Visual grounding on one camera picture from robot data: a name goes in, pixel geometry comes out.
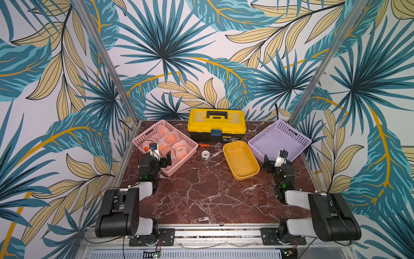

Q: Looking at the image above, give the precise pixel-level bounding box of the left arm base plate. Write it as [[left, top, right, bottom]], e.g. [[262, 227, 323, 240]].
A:
[[128, 228, 175, 247]]

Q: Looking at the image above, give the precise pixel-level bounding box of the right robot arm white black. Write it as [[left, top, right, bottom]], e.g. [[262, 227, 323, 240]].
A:
[[263, 150, 362, 245]]

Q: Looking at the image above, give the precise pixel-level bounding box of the left aluminium frame post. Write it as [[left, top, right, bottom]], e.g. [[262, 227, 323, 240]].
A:
[[72, 0, 140, 125]]

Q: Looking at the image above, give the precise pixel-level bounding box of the right aluminium frame post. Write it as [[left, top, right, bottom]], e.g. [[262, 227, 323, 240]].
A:
[[288, 1, 368, 126]]

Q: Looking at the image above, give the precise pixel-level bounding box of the white tape roll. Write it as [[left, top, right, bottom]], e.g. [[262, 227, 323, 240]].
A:
[[201, 150, 210, 160]]

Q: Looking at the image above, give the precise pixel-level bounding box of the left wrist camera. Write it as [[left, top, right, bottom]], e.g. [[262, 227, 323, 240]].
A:
[[149, 142, 161, 160]]

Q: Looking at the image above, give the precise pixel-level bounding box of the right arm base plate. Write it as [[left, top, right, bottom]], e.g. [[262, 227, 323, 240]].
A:
[[260, 228, 306, 246]]

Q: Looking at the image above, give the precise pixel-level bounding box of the orange handled screwdriver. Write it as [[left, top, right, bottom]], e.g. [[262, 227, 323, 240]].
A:
[[198, 143, 222, 148]]

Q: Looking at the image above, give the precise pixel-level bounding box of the purple plastic basket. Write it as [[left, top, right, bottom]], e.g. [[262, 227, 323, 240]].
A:
[[248, 120, 312, 162]]

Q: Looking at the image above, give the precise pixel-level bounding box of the yellow black toolbox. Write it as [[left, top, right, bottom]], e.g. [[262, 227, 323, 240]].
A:
[[187, 109, 246, 142]]

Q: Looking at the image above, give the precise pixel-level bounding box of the pink plastic basket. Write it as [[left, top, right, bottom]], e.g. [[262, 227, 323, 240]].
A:
[[132, 120, 198, 177]]

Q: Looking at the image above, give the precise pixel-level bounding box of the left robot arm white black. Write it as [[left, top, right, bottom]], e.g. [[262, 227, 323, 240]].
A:
[[94, 144, 172, 246]]

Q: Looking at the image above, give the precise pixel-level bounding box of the yellow oval tray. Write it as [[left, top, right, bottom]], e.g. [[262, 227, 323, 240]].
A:
[[223, 140, 260, 181]]

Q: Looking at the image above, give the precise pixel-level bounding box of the aluminium frame post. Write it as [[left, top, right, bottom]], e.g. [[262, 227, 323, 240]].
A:
[[72, 0, 140, 125], [288, 1, 368, 126]]

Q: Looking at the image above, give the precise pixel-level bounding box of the front aluminium rail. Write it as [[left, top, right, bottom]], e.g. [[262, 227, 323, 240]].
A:
[[75, 223, 357, 259]]

